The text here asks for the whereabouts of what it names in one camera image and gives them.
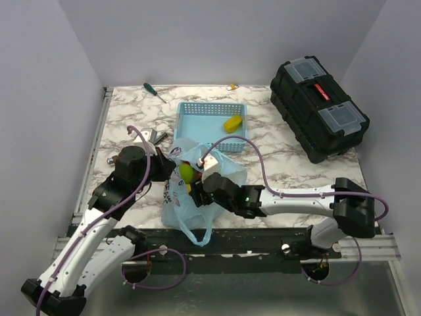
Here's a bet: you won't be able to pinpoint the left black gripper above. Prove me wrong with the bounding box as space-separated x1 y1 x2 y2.
133 147 177 192

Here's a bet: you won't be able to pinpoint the light blue plastic bag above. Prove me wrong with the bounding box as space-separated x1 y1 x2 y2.
160 137 248 248

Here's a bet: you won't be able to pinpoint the light blue plastic basket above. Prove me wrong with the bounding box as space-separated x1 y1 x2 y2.
174 101 248 144

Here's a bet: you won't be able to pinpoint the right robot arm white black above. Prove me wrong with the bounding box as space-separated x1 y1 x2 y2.
187 172 376 258

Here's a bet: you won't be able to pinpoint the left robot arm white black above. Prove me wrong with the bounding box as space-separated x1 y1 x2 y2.
21 145 175 315

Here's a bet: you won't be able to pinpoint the red fake grapes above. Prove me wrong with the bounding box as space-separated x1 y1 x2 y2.
193 171 202 182

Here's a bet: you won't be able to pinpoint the yellow fake starfruit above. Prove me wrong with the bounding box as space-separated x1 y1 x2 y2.
223 115 243 134

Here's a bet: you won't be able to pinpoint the brown metal faucet tap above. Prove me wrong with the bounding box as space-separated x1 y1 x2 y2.
107 155 118 166

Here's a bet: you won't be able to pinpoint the black plastic toolbox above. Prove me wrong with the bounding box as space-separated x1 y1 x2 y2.
270 56 370 164

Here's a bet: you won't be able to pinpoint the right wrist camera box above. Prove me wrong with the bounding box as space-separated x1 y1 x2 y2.
197 154 220 182

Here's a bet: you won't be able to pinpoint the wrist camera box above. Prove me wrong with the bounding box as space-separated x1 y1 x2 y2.
197 154 220 182
133 128 157 151

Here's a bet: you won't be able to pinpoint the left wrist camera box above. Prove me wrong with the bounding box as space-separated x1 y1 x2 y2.
133 128 157 151

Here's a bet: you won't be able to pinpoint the green handled screwdriver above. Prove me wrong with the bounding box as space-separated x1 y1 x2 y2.
143 82 167 104

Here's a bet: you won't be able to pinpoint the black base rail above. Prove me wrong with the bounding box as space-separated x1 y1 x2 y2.
142 228 341 275

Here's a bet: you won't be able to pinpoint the aluminium frame rail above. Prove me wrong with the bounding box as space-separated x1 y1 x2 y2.
51 87 114 263

